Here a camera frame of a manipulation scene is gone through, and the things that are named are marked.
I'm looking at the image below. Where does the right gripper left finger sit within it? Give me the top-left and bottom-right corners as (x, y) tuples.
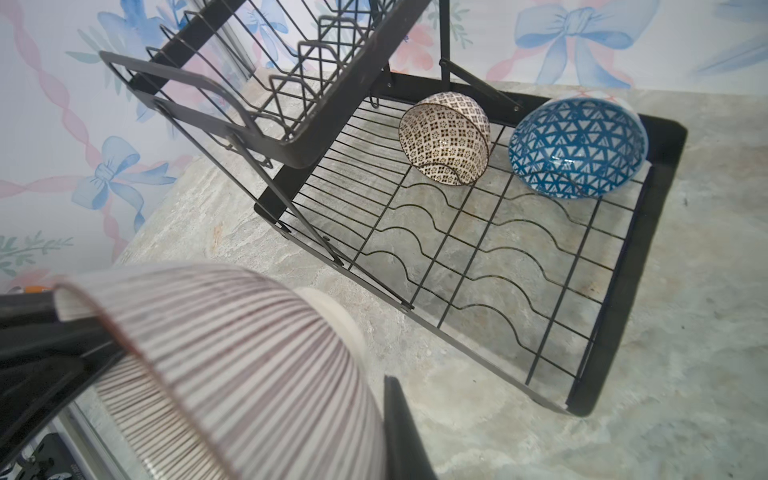
(1, 291), (125, 467)

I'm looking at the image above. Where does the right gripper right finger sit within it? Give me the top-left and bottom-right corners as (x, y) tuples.
(383, 376), (437, 480)

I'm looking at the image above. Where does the pink striped bowl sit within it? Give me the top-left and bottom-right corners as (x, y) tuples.
(54, 263), (386, 479)

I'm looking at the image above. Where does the brown checker pattern bowl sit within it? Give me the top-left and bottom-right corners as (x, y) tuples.
(398, 92), (491, 186)

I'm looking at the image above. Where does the blue triangle pattern bowl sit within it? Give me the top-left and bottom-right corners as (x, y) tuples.
(508, 91), (649, 200)

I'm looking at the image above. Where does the black wire dish rack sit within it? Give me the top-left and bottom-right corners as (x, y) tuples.
(101, 1), (687, 417)

